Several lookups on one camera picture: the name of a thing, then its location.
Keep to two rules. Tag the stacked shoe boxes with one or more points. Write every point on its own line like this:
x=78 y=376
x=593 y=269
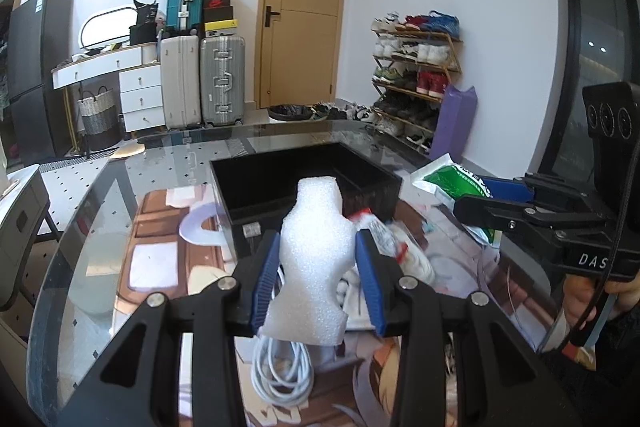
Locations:
x=218 y=18

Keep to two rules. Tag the wooden door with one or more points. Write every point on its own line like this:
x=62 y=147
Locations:
x=296 y=51

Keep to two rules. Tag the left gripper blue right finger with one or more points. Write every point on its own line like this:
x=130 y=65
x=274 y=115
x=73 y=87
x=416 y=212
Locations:
x=370 y=267

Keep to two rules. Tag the black refrigerator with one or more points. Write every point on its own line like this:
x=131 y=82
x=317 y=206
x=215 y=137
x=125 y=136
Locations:
x=39 y=40

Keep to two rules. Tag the purple bag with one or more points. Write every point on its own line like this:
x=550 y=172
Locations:
x=454 y=123

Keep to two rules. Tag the red white snack packet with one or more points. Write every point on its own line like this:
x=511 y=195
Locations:
x=388 y=244

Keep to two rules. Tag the white foam piece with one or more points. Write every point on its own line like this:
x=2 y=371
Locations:
x=317 y=247

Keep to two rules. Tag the white drawer desk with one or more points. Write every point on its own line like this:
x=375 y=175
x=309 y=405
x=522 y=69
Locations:
x=139 y=85

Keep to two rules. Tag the wooden shoe rack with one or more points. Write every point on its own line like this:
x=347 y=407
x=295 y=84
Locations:
x=415 y=62

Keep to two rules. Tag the silver suitcase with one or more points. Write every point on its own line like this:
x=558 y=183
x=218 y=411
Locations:
x=222 y=80

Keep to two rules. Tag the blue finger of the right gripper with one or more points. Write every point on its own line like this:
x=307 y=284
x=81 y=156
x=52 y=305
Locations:
x=514 y=190
x=505 y=215

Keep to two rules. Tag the grey side cabinet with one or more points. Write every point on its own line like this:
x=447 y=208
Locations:
x=22 y=211

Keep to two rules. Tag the white plush toy blue beak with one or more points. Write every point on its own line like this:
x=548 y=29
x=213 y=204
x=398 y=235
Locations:
x=410 y=256

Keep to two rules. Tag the woven laundry basket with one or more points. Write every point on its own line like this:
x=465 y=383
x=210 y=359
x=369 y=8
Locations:
x=99 y=115

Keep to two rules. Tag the green white medicine packet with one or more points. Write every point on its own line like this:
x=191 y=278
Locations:
x=448 y=181

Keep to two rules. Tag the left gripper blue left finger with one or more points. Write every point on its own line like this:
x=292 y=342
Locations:
x=267 y=261

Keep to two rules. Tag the anime print table mat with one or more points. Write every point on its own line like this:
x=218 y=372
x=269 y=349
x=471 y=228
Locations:
x=500 y=381

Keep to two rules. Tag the black handbag on desk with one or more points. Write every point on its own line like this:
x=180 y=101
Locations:
x=145 y=28

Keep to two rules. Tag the black cardboard storage box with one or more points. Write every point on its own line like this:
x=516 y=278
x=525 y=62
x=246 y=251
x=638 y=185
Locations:
x=258 y=191

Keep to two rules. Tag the white suitcase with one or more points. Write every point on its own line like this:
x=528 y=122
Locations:
x=179 y=69

